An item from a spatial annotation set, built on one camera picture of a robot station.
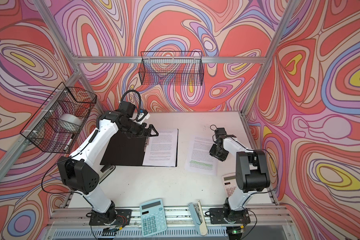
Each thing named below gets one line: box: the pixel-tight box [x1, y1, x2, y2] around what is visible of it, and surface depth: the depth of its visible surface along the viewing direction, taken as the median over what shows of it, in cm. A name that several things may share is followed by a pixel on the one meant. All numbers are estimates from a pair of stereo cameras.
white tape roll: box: [60, 113, 83, 126], surface depth 75 cm
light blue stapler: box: [188, 199, 208, 236], surface depth 72 cm
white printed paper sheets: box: [185, 136, 219, 176], surface depth 95 cm
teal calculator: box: [139, 198, 167, 237], surface depth 73 cm
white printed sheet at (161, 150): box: [142, 128, 179, 167], surface depth 100 cm
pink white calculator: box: [221, 172, 237, 197], surface depth 84 cm
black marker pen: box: [63, 136, 73, 152], surface depth 73 cm
